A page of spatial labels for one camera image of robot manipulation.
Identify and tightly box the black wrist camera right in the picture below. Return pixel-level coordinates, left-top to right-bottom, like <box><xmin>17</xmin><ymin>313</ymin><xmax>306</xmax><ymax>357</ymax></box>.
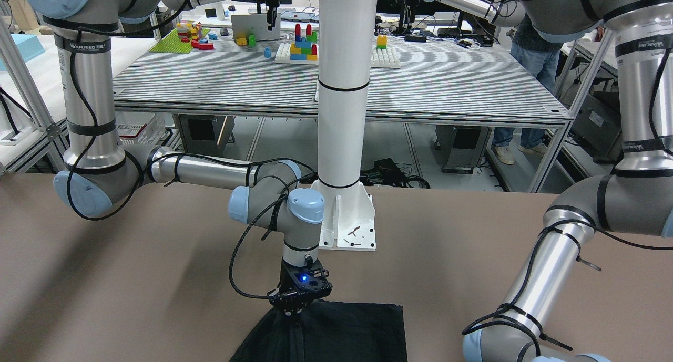
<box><xmin>279</xmin><ymin>261</ymin><xmax>333</xmax><ymax>299</ymax></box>

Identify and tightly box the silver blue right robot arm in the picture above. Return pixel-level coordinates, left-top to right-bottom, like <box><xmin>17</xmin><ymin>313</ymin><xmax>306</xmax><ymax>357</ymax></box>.
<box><xmin>28</xmin><ymin>0</ymin><xmax>333</xmax><ymax>316</ymax></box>

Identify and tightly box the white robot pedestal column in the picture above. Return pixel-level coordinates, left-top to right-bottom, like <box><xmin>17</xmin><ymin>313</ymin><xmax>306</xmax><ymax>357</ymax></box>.
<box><xmin>313</xmin><ymin>0</ymin><xmax>376</xmax><ymax>251</ymax></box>

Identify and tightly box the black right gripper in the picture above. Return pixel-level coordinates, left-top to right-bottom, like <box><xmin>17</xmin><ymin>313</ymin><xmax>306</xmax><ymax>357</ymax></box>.
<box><xmin>268</xmin><ymin>287</ymin><xmax>322</xmax><ymax>313</ymax></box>

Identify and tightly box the black printed t-shirt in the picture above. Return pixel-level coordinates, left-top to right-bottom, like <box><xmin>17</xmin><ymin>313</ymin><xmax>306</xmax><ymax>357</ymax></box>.
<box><xmin>231</xmin><ymin>301</ymin><xmax>407</xmax><ymax>361</ymax></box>

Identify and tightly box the toy block table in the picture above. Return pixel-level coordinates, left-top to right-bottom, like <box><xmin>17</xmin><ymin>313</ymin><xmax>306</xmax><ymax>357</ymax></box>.
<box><xmin>111</xmin><ymin>23</ymin><xmax>575</xmax><ymax>194</ymax></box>

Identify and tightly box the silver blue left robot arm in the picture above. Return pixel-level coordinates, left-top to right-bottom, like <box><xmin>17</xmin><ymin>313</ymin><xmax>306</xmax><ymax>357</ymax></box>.
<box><xmin>462</xmin><ymin>0</ymin><xmax>672</xmax><ymax>361</ymax></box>

